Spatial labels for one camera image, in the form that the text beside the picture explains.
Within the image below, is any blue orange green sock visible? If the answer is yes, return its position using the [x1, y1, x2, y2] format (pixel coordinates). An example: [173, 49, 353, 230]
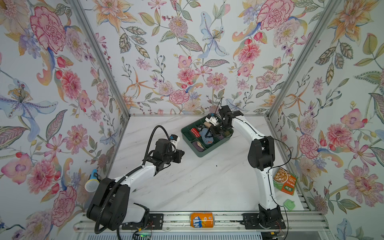
[200, 128, 214, 145]

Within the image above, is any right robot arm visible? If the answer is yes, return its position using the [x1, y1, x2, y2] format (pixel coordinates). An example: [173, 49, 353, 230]
[206, 106, 283, 229]

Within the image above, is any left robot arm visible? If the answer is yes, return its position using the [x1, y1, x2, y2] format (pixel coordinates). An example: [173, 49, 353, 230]
[87, 135, 185, 234]

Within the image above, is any purple beige rolled sock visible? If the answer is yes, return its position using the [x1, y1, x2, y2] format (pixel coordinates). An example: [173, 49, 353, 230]
[192, 141, 205, 152]

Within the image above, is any red rolled sock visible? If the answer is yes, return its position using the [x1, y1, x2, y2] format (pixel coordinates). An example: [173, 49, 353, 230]
[190, 128, 201, 138]

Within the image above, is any green compartment organizer tray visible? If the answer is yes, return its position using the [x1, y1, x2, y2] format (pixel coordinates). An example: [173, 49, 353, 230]
[181, 113, 234, 158]

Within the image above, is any orange soda can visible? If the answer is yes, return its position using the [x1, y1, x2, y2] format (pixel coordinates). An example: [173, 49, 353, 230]
[190, 212, 215, 228]

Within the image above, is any orange green snack packet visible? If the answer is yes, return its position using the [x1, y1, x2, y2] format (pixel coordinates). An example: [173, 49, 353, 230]
[273, 168, 297, 196]

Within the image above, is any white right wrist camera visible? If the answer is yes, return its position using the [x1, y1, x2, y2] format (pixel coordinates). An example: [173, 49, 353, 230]
[205, 116, 220, 126]

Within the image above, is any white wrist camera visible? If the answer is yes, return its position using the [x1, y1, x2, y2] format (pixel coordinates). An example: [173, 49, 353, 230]
[170, 134, 180, 149]
[205, 116, 220, 126]

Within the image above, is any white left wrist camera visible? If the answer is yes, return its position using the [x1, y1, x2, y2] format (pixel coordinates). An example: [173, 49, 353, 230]
[170, 134, 180, 149]

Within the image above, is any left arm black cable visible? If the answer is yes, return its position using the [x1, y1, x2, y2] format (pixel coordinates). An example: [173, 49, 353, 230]
[94, 125, 172, 235]

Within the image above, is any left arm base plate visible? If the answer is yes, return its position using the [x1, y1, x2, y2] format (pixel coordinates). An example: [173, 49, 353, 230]
[121, 213, 164, 231]

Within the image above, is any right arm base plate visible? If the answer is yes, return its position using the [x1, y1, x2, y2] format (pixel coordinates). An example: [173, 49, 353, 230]
[242, 213, 287, 231]

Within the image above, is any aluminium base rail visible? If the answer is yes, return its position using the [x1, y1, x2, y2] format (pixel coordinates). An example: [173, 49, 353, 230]
[73, 210, 331, 234]

